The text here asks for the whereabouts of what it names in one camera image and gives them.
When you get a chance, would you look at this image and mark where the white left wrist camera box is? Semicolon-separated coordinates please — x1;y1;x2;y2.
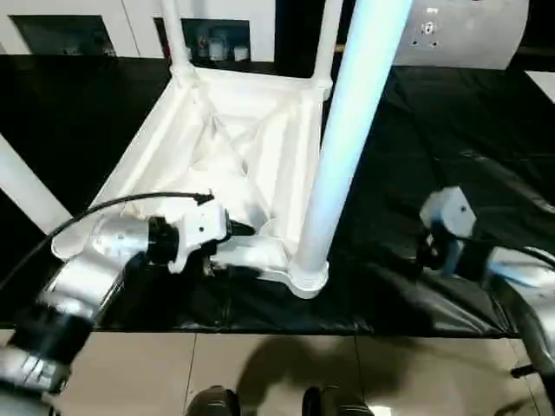
167;200;230;276

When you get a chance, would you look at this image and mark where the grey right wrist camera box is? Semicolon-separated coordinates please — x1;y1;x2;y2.
418;185;478;279

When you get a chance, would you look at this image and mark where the black work mat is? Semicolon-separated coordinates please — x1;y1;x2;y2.
0;53;555;338

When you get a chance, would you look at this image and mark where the white plastic table leg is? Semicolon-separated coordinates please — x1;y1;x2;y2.
0;135;75;238
291;0;416;281
312;0;344;87
160;0;195;87

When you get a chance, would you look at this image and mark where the grey right robot foot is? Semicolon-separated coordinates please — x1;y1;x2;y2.
302;384;375;416

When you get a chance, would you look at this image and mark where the grey robot foot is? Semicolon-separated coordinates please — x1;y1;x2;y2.
302;384;375;416
190;384;240;416

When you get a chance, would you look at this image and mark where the grey left robot foot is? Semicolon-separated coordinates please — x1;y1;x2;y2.
190;384;240;416

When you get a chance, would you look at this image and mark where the black metal stand bar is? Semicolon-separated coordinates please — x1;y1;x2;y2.
510;365;539;381

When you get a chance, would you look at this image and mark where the white plastic table top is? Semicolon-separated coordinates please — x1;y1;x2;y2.
50;64;336;301

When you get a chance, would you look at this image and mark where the white glass door cabinet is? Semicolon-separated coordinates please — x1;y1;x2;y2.
0;0;278;62

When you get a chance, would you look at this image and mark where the black box with gold label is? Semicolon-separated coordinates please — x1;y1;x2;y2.
273;0;362;77

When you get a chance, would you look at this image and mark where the flat white board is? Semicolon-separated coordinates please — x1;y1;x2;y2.
523;68;555;106

